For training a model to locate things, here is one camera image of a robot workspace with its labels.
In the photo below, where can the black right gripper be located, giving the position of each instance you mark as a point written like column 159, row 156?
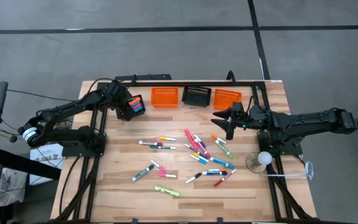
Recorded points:
column 247, row 119

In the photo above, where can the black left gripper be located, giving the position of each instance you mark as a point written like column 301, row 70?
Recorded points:
column 115, row 93

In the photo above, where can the thick orange marker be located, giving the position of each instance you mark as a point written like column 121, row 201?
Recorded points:
column 134, row 100

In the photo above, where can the thick pink marker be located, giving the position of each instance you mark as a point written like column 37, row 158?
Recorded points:
column 190, row 139
column 136, row 105

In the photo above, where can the thick sky blue marker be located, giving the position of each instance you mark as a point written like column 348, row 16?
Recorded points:
column 138, row 108

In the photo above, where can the small purple marker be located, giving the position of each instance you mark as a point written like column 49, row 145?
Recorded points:
column 199, row 140

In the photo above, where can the magenta Expo marker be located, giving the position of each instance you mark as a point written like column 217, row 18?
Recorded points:
column 203, row 149

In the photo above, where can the teal Expo marker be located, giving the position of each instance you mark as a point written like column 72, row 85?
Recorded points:
column 222, row 162

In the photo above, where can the thin dark blue marker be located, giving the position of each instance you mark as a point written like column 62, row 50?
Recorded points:
column 189, row 147

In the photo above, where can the small light blue marker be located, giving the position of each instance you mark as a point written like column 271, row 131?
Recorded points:
column 199, row 160

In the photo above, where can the dark green Expo marker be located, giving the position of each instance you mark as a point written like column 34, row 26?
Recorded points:
column 142, row 173

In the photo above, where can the thick lime green marker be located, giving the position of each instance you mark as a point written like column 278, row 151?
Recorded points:
column 167, row 191

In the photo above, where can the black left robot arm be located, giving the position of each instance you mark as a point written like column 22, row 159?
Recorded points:
column 73, row 105

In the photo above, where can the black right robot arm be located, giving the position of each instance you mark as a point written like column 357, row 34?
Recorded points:
column 306, row 123

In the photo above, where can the black plastic basket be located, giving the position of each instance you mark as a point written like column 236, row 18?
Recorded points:
column 124, row 117
column 196, row 98

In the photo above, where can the orange plastic basket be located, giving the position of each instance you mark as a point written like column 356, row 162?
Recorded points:
column 225, row 99
column 163, row 98

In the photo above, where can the small orange-capped white marker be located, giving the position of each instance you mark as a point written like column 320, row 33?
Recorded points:
column 218, row 139

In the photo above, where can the black table clamp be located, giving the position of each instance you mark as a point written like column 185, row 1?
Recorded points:
column 230, row 73
column 134, row 79

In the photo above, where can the light green Expo marker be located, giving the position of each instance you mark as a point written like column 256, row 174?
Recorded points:
column 223, row 149

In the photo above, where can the black power strip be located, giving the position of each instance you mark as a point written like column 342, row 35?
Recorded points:
column 154, row 76

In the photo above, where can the thin orange marker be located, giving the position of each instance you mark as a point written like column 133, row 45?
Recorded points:
column 217, row 170

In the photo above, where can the light bulb on metal base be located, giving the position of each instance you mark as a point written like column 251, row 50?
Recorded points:
column 264, row 158

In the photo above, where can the dark blue Expo marker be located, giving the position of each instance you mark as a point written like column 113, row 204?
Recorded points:
column 214, row 173

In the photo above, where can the thin red marker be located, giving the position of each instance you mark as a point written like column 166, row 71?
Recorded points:
column 225, row 177

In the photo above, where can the small black-capped white marker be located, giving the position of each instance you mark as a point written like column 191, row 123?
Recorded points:
column 194, row 178

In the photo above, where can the small pink-capped white marker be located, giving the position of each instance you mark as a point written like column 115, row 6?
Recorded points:
column 158, row 165
column 167, row 175

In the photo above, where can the white cloth bag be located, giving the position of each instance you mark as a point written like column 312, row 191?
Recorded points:
column 11, row 186

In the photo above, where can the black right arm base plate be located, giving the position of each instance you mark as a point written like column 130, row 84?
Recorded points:
column 291, row 149

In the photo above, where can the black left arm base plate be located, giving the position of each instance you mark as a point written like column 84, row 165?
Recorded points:
column 73, row 152

